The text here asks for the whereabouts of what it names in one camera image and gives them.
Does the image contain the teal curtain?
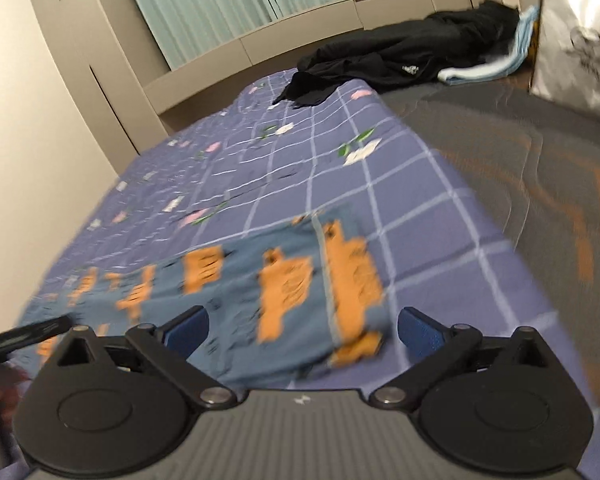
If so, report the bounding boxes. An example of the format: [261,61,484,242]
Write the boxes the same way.
[117,0,398,71]

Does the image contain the purple checked floral blanket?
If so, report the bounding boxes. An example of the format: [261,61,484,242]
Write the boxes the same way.
[10,67,548,396]

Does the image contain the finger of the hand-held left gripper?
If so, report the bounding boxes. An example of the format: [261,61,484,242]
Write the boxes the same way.
[0,315,74,363]

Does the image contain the light blue folded cloth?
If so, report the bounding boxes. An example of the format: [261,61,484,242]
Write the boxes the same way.
[437,6,541,86]

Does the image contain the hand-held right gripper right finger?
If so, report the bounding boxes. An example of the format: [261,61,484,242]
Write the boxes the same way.
[367,306,561,408]

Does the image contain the black jacket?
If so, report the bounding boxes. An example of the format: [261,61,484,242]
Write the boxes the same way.
[272,0,523,108]

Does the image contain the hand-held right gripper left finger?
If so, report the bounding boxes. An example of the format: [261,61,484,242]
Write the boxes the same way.
[55,305,238,408]

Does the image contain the grey bed mattress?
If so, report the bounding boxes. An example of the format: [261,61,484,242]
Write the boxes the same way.
[380,72,600,411]

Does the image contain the white shopping bag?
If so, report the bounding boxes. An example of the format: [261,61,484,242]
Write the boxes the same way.
[530,0,600,113]

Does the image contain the blue pants with orange print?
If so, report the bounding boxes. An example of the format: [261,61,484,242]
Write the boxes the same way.
[22,205,388,391]

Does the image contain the beige wardrobe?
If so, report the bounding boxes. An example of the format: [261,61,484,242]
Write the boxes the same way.
[25,0,551,156]

